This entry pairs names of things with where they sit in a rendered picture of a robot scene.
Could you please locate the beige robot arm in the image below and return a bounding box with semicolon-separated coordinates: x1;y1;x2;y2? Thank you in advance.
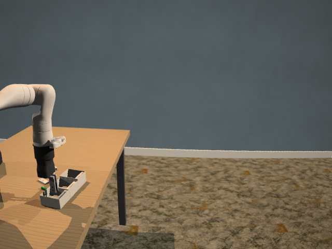
0;84;56;132

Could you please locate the grey three-compartment bin rack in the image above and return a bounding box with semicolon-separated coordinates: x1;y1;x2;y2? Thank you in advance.
39;169;86;209

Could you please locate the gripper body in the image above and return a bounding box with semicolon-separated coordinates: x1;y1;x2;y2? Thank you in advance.
33;130;66;178

